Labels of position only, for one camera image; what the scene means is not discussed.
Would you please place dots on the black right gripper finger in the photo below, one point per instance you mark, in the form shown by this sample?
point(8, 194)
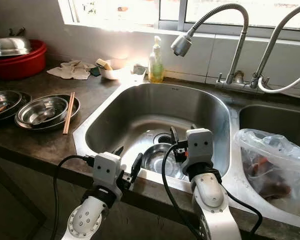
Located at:
point(192, 127)
point(174, 137)

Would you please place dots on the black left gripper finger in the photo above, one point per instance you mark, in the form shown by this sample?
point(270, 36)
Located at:
point(137, 165)
point(118, 150)

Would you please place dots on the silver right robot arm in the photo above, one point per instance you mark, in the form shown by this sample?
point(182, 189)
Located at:
point(212, 197)

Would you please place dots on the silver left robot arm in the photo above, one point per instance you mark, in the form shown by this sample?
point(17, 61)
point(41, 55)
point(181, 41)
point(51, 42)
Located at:
point(85, 222)

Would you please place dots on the round steel bowl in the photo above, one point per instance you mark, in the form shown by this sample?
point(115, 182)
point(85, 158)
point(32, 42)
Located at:
point(157, 160)

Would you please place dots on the stainless steel double sink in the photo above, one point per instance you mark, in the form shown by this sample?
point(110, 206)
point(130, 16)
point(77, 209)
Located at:
point(130, 115)

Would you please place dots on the steel plate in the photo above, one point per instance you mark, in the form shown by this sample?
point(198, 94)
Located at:
point(77, 107)
point(26, 105)

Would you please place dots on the dish soap pump bottle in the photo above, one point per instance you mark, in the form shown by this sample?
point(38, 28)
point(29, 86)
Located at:
point(156, 70)

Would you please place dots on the small grey scrubber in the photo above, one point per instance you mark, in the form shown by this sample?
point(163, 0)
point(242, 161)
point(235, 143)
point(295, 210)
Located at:
point(139, 70)

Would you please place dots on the small white bowl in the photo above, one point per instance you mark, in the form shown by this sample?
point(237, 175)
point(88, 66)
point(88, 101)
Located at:
point(112, 74)

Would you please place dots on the green scouring pad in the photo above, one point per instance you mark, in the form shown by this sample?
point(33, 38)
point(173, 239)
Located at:
point(95, 72)

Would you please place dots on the gooseneck faucet with spray head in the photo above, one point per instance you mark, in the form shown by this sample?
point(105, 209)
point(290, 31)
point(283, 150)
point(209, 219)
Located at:
point(182, 45)

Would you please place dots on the steel spoon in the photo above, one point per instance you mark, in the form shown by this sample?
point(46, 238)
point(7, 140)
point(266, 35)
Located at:
point(42, 117)

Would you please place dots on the clear plastic bag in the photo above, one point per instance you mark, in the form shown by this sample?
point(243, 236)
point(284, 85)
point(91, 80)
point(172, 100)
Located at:
point(270, 165)

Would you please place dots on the yellow sponge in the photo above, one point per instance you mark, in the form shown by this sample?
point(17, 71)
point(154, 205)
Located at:
point(104, 64)

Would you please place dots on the white crumpled cloth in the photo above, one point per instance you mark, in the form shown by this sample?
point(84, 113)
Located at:
point(70, 71)

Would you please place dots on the plain gooseneck faucet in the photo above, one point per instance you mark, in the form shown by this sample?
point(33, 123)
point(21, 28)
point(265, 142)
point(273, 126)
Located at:
point(265, 52)

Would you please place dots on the wooden counter cabinet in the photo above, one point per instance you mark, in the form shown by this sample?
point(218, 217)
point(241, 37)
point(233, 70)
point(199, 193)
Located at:
point(20, 200)

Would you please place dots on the red plastic basin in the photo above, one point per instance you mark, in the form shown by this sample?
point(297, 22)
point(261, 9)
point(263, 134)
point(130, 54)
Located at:
point(20, 67)

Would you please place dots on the domed steel lid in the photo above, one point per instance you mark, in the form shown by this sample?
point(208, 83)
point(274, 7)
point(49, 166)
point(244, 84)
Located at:
point(7, 46)

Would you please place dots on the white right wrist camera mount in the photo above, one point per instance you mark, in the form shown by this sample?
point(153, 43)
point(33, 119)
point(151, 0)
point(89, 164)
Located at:
point(200, 147)

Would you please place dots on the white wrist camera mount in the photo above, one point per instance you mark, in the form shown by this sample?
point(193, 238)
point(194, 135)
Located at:
point(106, 171)
point(200, 147)

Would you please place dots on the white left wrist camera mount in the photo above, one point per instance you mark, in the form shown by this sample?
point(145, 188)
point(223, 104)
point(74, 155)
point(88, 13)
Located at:
point(106, 171)

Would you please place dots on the grey window frame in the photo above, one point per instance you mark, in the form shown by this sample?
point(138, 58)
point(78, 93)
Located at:
point(215, 27)

